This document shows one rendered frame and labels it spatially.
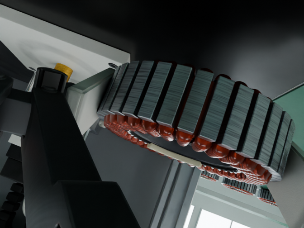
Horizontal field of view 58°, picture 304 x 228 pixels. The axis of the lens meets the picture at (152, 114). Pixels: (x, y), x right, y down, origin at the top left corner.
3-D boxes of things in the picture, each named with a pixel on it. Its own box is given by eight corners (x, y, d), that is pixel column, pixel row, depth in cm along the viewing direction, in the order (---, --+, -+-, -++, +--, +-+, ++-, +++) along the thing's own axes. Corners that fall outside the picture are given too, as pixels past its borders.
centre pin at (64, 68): (54, 61, 30) (43, 83, 29) (71, 67, 30) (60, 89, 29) (59, 67, 32) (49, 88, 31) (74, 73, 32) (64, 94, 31)
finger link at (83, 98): (66, 153, 12) (50, 147, 12) (106, 111, 19) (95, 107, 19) (84, 92, 11) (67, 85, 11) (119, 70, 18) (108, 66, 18)
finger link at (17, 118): (36, 149, 10) (-37, 121, 10) (81, 112, 15) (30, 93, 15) (45, 114, 10) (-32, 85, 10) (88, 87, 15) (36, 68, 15)
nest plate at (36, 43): (-29, -8, 24) (-36, 3, 24) (130, 53, 24) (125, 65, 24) (30, 61, 39) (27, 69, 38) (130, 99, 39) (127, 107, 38)
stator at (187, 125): (110, 22, 12) (75, 99, 11) (351, 114, 12) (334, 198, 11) (121, 93, 23) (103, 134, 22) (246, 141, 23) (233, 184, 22)
